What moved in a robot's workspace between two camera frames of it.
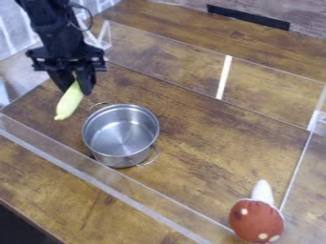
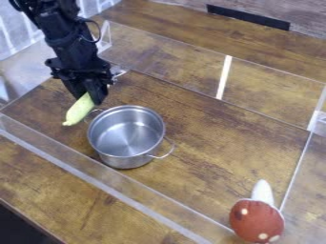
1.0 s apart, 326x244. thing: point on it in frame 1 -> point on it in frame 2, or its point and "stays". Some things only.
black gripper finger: x=85 y=77 -> x=97 y=91
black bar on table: x=248 y=16 stays
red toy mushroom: x=256 y=219 stays
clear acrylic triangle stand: x=103 y=41 stays
